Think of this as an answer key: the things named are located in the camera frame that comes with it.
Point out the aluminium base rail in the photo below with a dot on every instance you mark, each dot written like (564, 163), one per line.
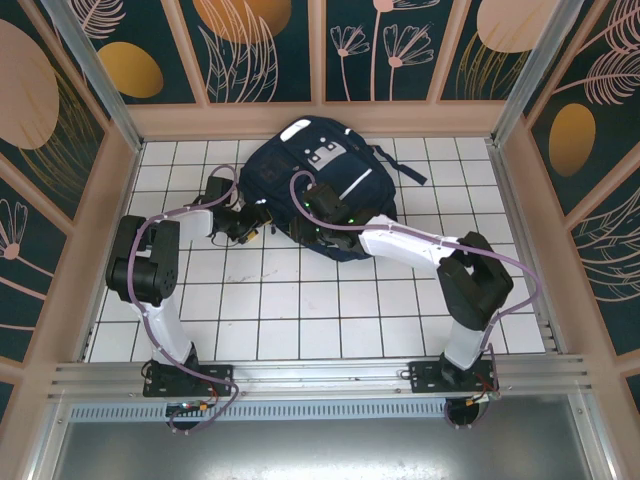
(320, 375)

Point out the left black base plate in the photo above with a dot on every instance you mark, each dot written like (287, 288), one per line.
(220, 377)

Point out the dark floral wall panel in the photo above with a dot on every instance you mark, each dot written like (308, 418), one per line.
(380, 50)
(590, 100)
(490, 50)
(20, 250)
(30, 100)
(250, 50)
(150, 50)
(610, 260)

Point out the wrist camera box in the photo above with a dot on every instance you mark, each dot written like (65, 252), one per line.
(325, 197)
(220, 190)

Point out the left aluminium corner post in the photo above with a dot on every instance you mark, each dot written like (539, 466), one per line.
(99, 75)

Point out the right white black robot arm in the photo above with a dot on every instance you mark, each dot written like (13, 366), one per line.
(400, 245)

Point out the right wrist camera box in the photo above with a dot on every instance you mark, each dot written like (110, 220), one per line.
(325, 197)

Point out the navy blue backpack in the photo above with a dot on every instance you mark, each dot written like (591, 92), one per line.
(280, 165)

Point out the grey metal sheet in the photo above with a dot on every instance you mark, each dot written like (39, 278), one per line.
(320, 450)

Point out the aluminium corner post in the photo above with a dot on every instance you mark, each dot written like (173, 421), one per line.
(99, 75)
(535, 75)

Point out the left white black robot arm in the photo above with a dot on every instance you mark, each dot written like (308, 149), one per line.
(162, 327)

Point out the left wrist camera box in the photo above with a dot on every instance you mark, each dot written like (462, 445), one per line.
(220, 190)

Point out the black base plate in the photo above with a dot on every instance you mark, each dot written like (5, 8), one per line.
(425, 377)
(220, 377)

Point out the right aluminium corner post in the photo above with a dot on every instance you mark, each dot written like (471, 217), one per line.
(535, 75)

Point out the small green circuit board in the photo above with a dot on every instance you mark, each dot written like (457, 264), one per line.
(192, 406)
(482, 398)

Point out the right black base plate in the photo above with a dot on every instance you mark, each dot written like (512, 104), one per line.
(425, 377)

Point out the aluminium side rail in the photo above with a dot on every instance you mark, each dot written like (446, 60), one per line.
(507, 190)

